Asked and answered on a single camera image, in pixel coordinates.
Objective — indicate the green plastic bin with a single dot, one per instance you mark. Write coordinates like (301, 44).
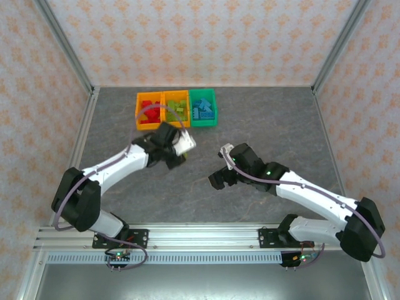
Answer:
(203, 123)

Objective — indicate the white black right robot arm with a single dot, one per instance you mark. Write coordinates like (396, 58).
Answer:
(312, 193)

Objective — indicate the small circuit board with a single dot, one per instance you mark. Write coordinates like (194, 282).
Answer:
(301, 258)
(118, 257)

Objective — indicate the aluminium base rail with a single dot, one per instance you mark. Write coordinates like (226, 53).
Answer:
(203, 237)

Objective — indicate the lime green lego brick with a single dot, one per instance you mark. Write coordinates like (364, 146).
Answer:
(171, 117)
(183, 117)
(172, 104)
(181, 106)

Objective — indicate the orange plastic bin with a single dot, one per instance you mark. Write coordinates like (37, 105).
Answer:
(149, 126)
(176, 92)

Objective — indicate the grey metal sheet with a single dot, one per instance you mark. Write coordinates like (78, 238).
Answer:
(203, 284)

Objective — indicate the blue lego brick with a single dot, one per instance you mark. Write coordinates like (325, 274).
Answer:
(196, 104)
(195, 112)
(204, 116)
(204, 101)
(210, 108)

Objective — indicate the aluminium frame leg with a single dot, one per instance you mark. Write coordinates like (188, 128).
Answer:
(373, 278)
(31, 278)

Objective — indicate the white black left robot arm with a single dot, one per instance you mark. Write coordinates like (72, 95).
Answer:
(118, 165)

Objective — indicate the aluminium frame post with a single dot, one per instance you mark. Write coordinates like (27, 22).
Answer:
(340, 40)
(62, 40)

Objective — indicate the aluminium side rail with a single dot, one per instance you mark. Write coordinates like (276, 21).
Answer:
(86, 125)
(326, 128)

